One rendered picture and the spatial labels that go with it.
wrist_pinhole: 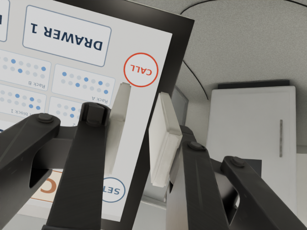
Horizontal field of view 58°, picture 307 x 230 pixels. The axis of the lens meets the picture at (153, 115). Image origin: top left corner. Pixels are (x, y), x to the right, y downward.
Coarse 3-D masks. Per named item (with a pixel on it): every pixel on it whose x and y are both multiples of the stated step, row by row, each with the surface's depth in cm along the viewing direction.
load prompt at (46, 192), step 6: (54, 174) 37; (60, 174) 37; (48, 180) 37; (54, 180) 37; (42, 186) 37; (48, 186) 37; (54, 186) 37; (36, 192) 38; (42, 192) 38; (48, 192) 38; (54, 192) 38; (30, 198) 38; (36, 198) 38; (42, 198) 38; (48, 198) 38
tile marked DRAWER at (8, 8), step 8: (0, 0) 29; (8, 0) 29; (0, 8) 30; (8, 8) 30; (0, 16) 30; (8, 16) 30; (0, 24) 30; (8, 24) 30; (0, 32) 30; (0, 40) 31
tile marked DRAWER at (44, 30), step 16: (32, 16) 30; (48, 16) 30; (64, 16) 30; (32, 32) 31; (48, 32) 31; (64, 32) 31; (80, 32) 31; (96, 32) 31; (32, 48) 31; (48, 48) 31; (64, 48) 31; (80, 48) 31; (96, 48) 31; (96, 64) 32
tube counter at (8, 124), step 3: (0, 120) 34; (0, 123) 34; (3, 123) 34; (6, 123) 34; (9, 123) 34; (0, 126) 34; (3, 126) 34; (6, 126) 34; (9, 126) 34; (0, 129) 34; (3, 129) 34
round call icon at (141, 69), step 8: (128, 48) 32; (128, 56) 32; (136, 56) 32; (144, 56) 32; (152, 56) 32; (160, 56) 32; (128, 64) 32; (136, 64) 32; (144, 64) 32; (152, 64) 32; (160, 64) 32; (128, 72) 32; (136, 72) 32; (144, 72) 32; (152, 72) 33; (120, 80) 33; (128, 80) 33; (136, 80) 33; (144, 80) 33; (152, 80) 33; (144, 88) 33; (152, 88) 33
